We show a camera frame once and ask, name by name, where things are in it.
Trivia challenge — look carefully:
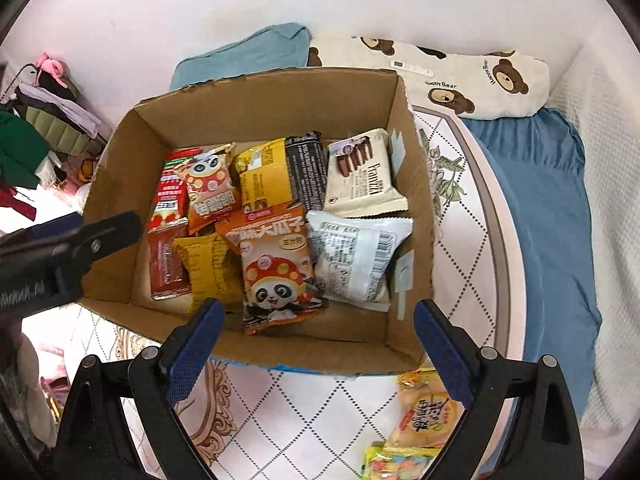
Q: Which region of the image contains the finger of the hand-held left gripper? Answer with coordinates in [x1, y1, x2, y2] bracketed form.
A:
[0, 210, 144, 283]
[20, 211, 83, 234]

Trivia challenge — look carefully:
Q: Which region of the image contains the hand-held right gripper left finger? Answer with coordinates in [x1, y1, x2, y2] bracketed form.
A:
[52, 297, 227, 480]

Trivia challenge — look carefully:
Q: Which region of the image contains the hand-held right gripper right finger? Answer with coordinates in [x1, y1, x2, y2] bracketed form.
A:
[414, 298, 586, 480]

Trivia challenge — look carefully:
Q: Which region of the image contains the brown snack packet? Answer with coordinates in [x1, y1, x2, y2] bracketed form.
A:
[147, 220, 193, 301]

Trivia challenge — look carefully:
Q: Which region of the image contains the small yellow snack packet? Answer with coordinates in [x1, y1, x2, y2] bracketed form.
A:
[172, 232, 246, 316]

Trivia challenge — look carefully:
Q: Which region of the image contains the red snack packet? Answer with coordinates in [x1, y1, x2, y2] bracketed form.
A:
[149, 147, 203, 233]

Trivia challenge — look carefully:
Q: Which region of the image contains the panda packet with mushroom hat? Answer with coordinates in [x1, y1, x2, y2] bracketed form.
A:
[215, 203, 329, 336]

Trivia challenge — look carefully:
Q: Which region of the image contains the panda packet with orange base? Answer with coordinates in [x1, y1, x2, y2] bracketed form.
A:
[172, 142, 242, 236]

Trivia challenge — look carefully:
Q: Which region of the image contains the silver white snack packet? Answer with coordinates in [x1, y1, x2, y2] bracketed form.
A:
[305, 210, 415, 312]

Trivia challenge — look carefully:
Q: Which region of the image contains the large yellow black packet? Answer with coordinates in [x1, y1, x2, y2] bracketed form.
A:
[234, 131, 331, 216]

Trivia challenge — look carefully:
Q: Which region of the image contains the white wafer packet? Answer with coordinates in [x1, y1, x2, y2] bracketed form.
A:
[322, 128, 408, 218]

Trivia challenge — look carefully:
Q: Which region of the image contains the cardboard box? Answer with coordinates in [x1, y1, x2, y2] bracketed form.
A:
[80, 67, 436, 377]

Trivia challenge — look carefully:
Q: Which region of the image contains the pile of mixed clothes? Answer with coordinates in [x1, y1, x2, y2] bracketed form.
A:
[0, 62, 113, 221]

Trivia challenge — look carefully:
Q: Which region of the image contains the yellow rice cracker packet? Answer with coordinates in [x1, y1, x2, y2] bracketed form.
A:
[385, 367, 463, 448]

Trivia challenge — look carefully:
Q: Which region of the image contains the green jacket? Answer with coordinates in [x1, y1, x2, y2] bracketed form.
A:
[0, 111, 51, 190]

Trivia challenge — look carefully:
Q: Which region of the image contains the olive puffer jacket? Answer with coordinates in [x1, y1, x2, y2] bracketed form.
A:
[25, 105, 98, 154]

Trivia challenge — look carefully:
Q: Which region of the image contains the colourful candy packet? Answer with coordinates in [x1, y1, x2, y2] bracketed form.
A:
[361, 441, 443, 480]

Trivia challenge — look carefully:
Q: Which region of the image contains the diamond pattern floral quilt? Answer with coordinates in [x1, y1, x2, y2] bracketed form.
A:
[20, 105, 531, 480]

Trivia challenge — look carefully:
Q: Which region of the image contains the blue bedsheet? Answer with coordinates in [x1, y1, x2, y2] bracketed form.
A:
[457, 107, 603, 421]

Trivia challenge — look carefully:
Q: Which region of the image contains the pink plush toy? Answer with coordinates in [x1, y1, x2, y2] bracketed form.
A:
[35, 52, 69, 88]

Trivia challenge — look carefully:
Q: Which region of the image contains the blue pillow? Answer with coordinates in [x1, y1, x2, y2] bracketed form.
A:
[170, 22, 312, 92]

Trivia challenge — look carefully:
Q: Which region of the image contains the white knitted blanket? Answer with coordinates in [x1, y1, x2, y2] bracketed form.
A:
[547, 45, 640, 480]

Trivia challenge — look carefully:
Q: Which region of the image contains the bear print pillow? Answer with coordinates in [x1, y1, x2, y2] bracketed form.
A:
[306, 35, 551, 121]

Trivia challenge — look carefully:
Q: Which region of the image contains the white remote control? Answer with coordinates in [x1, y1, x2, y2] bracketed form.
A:
[390, 58, 432, 77]

